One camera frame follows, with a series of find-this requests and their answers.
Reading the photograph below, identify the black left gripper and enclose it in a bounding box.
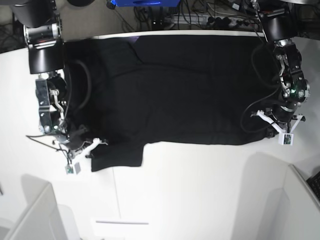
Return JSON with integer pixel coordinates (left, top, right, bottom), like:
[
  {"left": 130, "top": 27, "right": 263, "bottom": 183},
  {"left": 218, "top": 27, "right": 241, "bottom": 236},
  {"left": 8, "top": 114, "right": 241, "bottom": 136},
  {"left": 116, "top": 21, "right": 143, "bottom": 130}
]
[{"left": 265, "top": 106, "right": 297, "bottom": 138}]

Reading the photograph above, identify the black keyboard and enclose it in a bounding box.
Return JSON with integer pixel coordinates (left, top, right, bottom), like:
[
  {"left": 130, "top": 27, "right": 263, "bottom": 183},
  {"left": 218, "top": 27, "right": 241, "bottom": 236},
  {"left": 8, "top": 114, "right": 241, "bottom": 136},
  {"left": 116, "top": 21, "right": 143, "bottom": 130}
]
[{"left": 306, "top": 172, "right": 320, "bottom": 200}]

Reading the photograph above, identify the white partition panel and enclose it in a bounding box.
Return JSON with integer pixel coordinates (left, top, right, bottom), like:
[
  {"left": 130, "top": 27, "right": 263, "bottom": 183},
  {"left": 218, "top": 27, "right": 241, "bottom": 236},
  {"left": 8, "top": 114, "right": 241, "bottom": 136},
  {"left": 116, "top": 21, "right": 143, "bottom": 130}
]
[
  {"left": 4, "top": 182, "right": 68, "bottom": 240},
  {"left": 266, "top": 164, "right": 320, "bottom": 240}
]

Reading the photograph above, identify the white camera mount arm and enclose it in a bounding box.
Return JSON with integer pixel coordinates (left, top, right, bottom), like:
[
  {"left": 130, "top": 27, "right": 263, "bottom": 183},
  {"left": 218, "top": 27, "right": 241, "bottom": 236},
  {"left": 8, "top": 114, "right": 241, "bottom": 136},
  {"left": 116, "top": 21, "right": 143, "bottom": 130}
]
[
  {"left": 251, "top": 110, "right": 306, "bottom": 146},
  {"left": 65, "top": 138, "right": 109, "bottom": 175}
]

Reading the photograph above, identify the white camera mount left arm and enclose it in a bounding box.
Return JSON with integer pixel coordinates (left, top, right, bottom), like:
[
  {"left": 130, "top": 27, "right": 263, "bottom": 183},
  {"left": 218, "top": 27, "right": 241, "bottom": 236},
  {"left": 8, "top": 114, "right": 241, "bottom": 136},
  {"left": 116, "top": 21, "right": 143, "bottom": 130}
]
[{"left": 251, "top": 110, "right": 306, "bottom": 146}]

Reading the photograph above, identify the black T-shirt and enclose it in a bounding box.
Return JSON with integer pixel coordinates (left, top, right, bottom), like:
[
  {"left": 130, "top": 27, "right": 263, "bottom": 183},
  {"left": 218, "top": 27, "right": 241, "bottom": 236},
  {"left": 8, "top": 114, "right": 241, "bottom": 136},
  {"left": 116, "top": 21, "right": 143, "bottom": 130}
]
[{"left": 65, "top": 35, "right": 278, "bottom": 172}]

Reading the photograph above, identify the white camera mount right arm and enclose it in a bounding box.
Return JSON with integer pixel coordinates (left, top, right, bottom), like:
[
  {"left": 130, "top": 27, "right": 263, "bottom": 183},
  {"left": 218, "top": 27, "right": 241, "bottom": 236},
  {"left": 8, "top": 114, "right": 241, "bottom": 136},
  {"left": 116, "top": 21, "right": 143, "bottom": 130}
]
[{"left": 65, "top": 138, "right": 109, "bottom": 175}]

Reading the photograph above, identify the blue box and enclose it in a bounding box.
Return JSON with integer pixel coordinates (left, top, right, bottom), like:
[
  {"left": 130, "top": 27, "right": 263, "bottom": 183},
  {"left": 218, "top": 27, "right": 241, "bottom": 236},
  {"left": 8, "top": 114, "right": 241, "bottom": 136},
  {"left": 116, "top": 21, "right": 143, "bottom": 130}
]
[{"left": 111, "top": 0, "right": 180, "bottom": 7}]

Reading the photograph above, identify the white partition panel left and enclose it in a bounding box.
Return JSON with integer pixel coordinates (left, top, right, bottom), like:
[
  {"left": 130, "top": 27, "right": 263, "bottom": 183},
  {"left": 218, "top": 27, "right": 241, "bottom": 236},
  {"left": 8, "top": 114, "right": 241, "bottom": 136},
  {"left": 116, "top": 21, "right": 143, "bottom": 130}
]
[{"left": 4, "top": 182, "right": 68, "bottom": 240}]

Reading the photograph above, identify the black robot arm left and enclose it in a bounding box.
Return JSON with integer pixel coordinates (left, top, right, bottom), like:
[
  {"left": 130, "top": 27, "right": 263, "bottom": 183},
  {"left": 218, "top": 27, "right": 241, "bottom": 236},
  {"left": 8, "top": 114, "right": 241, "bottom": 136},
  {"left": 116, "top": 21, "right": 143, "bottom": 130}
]
[{"left": 251, "top": 0, "right": 311, "bottom": 145}]

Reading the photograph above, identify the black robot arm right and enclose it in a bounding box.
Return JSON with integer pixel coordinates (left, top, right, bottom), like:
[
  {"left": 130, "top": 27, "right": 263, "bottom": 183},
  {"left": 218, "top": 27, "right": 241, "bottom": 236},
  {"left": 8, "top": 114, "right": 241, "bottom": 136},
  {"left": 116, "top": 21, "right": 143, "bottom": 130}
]
[{"left": 7, "top": 0, "right": 87, "bottom": 151}]

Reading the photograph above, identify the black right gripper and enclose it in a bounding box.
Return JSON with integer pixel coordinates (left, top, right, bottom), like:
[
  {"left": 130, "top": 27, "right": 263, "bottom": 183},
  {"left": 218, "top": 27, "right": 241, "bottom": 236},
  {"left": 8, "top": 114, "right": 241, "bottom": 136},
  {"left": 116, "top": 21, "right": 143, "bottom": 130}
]
[{"left": 54, "top": 127, "right": 89, "bottom": 151}]

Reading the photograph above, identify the white partition panel right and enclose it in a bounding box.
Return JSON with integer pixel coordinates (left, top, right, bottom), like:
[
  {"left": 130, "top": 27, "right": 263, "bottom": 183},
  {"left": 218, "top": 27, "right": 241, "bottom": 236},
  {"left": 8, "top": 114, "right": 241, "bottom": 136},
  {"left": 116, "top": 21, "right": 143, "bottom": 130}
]
[{"left": 266, "top": 164, "right": 320, "bottom": 240}]

